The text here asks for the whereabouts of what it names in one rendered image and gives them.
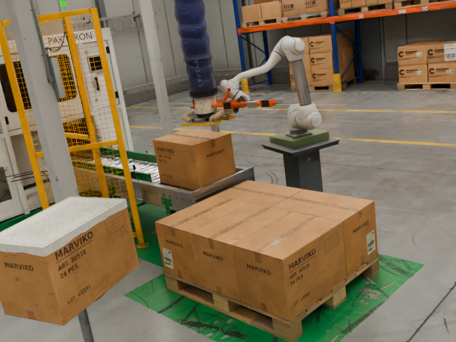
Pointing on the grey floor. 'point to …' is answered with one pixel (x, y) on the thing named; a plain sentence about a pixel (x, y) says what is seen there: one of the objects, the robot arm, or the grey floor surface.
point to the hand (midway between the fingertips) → (237, 105)
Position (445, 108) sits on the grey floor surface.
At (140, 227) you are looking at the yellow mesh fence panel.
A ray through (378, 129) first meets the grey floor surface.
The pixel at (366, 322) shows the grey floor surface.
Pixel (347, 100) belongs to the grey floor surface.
